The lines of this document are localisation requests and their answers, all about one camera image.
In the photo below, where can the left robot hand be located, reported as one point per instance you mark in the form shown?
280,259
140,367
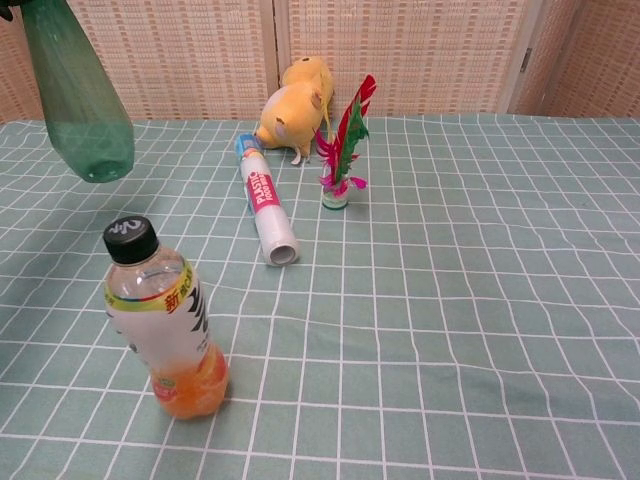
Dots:
4,14

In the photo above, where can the green spray bottle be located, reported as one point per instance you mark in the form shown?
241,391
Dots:
80,100

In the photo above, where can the orange juice bottle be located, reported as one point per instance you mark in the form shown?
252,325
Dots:
165,325

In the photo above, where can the woven bamboo screen panel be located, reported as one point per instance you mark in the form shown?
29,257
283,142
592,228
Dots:
15,75
190,60
590,60
425,55

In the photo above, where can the yellow plush toy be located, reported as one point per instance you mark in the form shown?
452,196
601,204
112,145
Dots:
295,110

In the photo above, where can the plastic wrap roll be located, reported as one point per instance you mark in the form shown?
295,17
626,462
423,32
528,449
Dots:
265,205

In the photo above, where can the feather shuttlecock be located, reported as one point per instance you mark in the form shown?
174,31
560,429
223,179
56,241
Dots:
345,145

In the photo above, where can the green checked tablecloth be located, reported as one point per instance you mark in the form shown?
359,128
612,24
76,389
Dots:
425,300

